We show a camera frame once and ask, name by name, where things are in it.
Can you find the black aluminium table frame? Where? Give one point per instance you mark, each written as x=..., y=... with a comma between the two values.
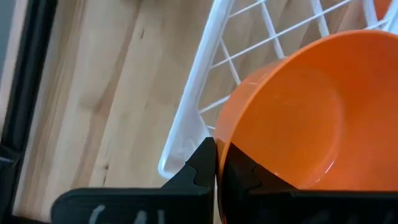
x=28, y=77

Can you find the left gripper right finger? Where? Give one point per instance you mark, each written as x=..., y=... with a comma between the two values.
x=280, y=205

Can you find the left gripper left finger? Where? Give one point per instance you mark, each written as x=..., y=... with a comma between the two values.
x=140, y=205

